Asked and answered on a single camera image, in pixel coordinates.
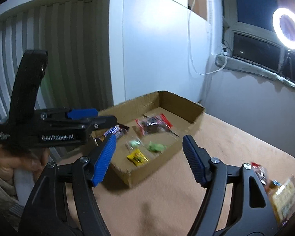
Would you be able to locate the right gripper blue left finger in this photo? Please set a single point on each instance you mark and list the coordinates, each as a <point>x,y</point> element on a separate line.
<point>100,158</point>

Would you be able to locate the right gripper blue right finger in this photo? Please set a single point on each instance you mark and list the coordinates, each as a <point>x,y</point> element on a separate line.
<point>198,160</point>

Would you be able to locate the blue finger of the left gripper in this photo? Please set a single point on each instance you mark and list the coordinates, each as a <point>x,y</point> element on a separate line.
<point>79,114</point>
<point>98,123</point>

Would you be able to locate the brown Snickers bar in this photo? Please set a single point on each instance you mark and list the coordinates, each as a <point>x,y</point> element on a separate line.
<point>113,131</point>

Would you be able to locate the yellow gold candy packet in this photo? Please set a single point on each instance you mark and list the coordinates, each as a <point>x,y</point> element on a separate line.
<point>137,158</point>

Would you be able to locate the pale green candy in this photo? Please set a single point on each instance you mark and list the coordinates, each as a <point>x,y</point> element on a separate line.
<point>133,143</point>

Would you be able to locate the green candy packet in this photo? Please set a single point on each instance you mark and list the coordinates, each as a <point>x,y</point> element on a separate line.
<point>156,147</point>

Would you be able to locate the red dried fruit bag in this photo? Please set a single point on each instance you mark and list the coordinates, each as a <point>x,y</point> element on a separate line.
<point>153,124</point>

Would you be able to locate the person's left hand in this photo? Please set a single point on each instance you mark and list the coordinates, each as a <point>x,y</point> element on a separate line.
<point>9,163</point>

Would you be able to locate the brown cardboard box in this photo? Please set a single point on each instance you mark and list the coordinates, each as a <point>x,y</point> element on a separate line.
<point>184,115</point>

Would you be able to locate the red tied snack bag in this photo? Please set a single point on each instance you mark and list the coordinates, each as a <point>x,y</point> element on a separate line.
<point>261,173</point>

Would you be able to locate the blue orange candy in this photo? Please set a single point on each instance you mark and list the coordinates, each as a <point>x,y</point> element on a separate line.
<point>274,185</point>

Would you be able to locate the clear cracker package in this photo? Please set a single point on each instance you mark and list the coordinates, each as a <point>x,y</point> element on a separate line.
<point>282,199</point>

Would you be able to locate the white refrigerator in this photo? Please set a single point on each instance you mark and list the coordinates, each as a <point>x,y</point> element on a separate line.
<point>156,45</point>

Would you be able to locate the black light tripod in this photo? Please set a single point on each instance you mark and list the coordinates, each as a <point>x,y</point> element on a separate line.
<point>287,67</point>

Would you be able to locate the white ring light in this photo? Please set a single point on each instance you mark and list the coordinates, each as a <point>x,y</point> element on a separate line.
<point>283,21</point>

